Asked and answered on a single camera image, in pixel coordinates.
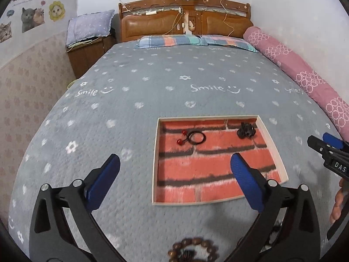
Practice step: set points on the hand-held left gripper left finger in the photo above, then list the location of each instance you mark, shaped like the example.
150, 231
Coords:
105, 180

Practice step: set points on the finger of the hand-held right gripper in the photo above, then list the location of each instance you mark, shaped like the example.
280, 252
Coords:
316, 144
332, 140

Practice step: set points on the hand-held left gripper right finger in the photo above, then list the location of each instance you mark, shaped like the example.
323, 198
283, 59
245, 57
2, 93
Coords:
245, 180

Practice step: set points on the brick-print cardboard tray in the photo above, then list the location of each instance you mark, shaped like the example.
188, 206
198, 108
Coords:
218, 174

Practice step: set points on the person's right hand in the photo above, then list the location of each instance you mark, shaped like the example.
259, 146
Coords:
336, 204

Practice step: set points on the grey printed bedspread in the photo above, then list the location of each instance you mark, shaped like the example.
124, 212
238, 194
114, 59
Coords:
109, 142

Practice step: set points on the black hair clip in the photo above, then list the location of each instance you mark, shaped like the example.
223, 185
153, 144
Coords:
245, 131

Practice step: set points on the pink patterned rolled quilt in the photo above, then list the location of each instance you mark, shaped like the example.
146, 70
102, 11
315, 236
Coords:
286, 60

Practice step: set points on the wooden nightstand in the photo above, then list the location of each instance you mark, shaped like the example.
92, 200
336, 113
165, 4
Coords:
87, 57

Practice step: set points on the plaid pillow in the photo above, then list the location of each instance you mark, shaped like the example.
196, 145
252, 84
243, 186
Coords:
169, 41
231, 42

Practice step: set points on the purple dotted pillow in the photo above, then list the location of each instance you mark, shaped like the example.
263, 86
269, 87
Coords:
90, 26

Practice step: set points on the wooden bed headboard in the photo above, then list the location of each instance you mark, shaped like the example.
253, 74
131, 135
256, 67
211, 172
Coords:
152, 24

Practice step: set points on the yellow flower cat sticker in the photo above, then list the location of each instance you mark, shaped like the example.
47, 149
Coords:
57, 11

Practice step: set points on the grey and brown cats sticker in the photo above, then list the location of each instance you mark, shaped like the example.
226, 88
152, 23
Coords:
30, 19

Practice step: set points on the tabby cat wall sticker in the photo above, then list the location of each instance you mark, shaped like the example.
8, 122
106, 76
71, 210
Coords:
5, 32

